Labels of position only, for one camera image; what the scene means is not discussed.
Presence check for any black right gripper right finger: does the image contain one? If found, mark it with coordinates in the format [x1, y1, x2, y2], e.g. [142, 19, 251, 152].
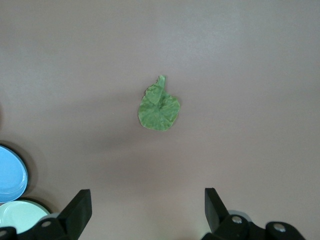
[201, 187, 267, 240]

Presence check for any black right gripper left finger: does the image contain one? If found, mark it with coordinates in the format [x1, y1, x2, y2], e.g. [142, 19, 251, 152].
[16, 189, 92, 240]

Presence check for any green lettuce leaf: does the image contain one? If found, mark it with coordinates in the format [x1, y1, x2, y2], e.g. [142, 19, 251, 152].
[137, 74, 182, 132]

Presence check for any pale green round plate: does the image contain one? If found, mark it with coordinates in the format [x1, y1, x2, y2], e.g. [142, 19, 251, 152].
[0, 198, 52, 236]

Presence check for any blue round plate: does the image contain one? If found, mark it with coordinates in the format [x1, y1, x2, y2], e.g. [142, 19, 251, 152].
[0, 144, 30, 203]

